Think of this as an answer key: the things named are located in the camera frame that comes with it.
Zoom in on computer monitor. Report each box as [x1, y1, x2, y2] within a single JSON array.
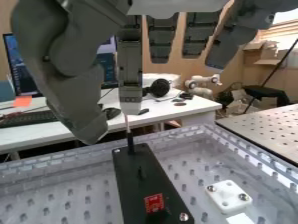
[[1, 32, 119, 98]]

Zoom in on black headphones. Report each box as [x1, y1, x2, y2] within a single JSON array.
[[140, 78, 172, 99]]

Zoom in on orange paper note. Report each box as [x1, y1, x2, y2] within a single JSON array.
[[11, 95, 33, 108]]

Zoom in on white desk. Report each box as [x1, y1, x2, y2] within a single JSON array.
[[0, 87, 223, 154]]

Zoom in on black mouse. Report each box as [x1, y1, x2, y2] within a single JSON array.
[[102, 107, 122, 120]]

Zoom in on white square mounting block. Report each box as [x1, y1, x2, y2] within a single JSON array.
[[203, 179, 252, 215]]

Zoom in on clear box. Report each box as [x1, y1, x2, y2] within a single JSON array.
[[0, 123, 298, 224]]

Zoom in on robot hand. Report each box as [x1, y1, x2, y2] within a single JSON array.
[[10, 0, 298, 146]]

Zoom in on black plate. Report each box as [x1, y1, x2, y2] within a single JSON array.
[[110, 143, 195, 224]]

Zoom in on thin stick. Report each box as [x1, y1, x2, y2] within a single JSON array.
[[123, 114, 135, 156]]

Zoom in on cardboard box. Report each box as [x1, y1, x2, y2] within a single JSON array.
[[241, 39, 289, 68]]

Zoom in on small white jointed device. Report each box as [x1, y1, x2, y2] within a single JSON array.
[[183, 73, 223, 99]]

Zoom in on black keyboard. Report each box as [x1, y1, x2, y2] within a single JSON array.
[[0, 109, 61, 130]]

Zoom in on small red circuit board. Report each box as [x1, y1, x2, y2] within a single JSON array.
[[143, 193, 166, 214]]

